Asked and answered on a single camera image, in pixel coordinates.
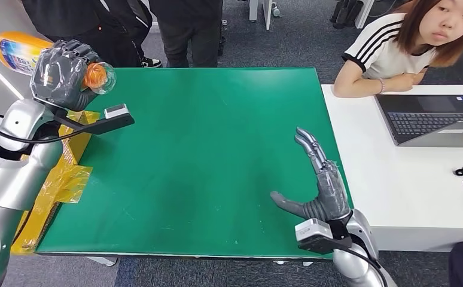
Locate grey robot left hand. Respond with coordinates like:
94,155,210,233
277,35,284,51
30,39,102,112

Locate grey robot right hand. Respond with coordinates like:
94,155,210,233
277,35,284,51
270,127,352,222

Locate orange detergent bottle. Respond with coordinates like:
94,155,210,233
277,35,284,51
0,31,117,95

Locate standing person in black shirt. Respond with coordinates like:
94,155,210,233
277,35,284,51
21,0,145,68

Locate black and white shoe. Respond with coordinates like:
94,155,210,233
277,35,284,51
140,57,164,69

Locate standing person in dark jacket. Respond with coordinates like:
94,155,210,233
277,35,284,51
126,0,164,69

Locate yellow taped cardboard box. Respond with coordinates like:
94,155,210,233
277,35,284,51
11,111,100,254

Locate dark grey laptop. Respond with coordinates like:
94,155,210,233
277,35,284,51
375,94,463,149

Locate seated person's right hand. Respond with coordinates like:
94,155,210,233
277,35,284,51
389,73,425,93

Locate standing person in dark trousers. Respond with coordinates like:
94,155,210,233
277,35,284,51
148,0,224,69

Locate seated person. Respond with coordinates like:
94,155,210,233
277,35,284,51
333,0,463,99

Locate black chair base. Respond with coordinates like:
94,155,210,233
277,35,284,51
330,0,365,29

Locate white slanted desk leg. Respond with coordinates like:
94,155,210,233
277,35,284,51
355,0,376,29

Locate white desk legs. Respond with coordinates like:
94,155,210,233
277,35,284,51
249,0,274,31

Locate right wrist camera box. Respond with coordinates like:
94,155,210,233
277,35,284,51
294,218,353,255

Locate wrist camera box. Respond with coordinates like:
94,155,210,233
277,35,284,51
294,218,353,255
57,103,136,136

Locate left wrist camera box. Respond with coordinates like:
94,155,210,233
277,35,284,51
57,103,136,136

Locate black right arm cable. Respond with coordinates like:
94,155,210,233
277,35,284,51
334,245,389,287

